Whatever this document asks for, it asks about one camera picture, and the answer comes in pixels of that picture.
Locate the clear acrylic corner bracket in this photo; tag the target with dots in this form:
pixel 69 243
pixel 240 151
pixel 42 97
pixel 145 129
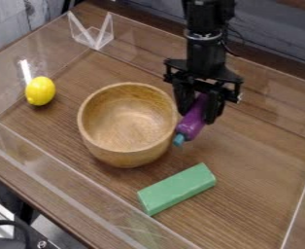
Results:
pixel 93 37

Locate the brown wooden bowl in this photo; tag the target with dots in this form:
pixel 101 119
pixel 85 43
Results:
pixel 127 122

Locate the purple toy eggplant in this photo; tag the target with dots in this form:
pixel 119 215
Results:
pixel 192 122

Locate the green rectangular block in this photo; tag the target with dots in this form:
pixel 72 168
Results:
pixel 177 188

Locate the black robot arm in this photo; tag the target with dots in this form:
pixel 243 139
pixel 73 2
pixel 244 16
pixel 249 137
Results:
pixel 203 72

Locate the clear acrylic tray wall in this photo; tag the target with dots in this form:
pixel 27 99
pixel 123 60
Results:
pixel 253 149

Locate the black metal bracket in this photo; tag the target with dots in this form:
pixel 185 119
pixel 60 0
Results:
pixel 39 240

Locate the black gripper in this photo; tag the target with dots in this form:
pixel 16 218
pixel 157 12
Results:
pixel 221 85

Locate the yellow toy lemon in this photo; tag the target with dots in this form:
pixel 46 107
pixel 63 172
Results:
pixel 40 91

